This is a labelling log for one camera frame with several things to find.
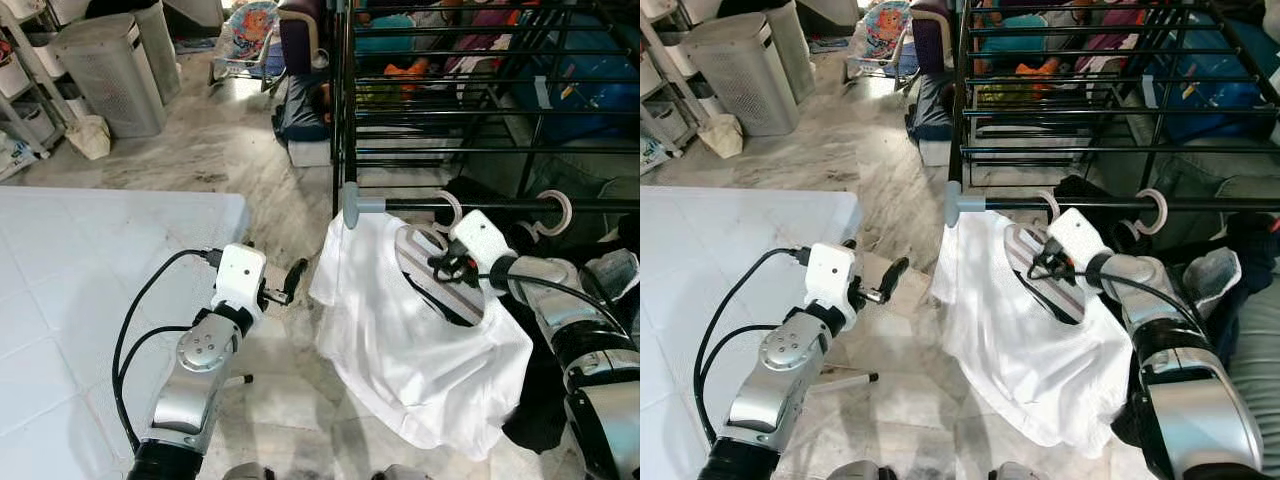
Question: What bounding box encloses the white t-shirt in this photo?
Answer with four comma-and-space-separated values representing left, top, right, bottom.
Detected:
930, 210, 1136, 459
310, 208, 535, 462

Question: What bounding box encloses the dark blue clothes pile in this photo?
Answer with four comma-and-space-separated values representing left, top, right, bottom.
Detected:
905, 70, 956, 143
272, 70, 336, 143

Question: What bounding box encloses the grey sofa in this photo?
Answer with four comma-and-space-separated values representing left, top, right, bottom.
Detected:
1100, 130, 1280, 421
470, 135, 641, 211

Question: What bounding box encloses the beige bag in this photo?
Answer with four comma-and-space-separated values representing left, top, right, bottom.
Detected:
65, 113, 113, 162
697, 113, 745, 161

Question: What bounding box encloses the black metal drying rack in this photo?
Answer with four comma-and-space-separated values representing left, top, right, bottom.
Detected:
330, 0, 641, 216
945, 0, 1280, 216

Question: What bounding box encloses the grey perforated laundry basket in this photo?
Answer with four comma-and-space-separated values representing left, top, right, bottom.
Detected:
765, 0, 816, 103
683, 12, 801, 138
128, 0, 184, 106
52, 13, 168, 139

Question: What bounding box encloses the blue bag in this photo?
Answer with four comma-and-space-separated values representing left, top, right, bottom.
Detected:
515, 30, 641, 141
1145, 30, 1271, 141

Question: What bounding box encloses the colourful clothes pile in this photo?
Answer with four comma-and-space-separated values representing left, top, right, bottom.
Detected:
975, 0, 1146, 111
350, 0, 531, 111

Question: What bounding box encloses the colourful baby bouncer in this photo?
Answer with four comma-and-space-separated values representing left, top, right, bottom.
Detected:
845, 0, 916, 83
208, 0, 283, 89

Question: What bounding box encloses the purple armchair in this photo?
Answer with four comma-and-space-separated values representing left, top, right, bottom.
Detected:
278, 0, 331, 73
910, 0, 959, 73

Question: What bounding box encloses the white shelf unit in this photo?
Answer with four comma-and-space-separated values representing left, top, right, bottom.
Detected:
640, 0, 706, 176
0, 0, 73, 181

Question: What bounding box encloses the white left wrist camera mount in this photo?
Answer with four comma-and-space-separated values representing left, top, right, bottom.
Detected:
213, 243, 267, 319
805, 242, 861, 331

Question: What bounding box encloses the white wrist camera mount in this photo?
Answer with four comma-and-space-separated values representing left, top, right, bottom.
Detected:
452, 209, 518, 298
213, 243, 267, 319
805, 242, 861, 331
1047, 208, 1114, 296

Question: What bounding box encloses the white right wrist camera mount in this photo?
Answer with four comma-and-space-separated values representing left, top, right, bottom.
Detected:
1047, 208, 1114, 296
452, 209, 518, 298

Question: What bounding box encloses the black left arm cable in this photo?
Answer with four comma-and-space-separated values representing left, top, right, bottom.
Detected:
112, 248, 223, 453
693, 247, 813, 446

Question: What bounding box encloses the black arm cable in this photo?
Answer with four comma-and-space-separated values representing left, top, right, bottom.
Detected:
430, 240, 633, 346
112, 248, 223, 453
1028, 240, 1216, 346
693, 247, 813, 446

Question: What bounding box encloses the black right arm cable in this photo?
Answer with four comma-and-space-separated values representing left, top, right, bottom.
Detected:
430, 240, 633, 346
1028, 240, 1216, 346

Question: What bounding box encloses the grey rail end cap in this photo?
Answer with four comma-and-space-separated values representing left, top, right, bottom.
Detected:
341, 181, 388, 230
944, 181, 989, 229

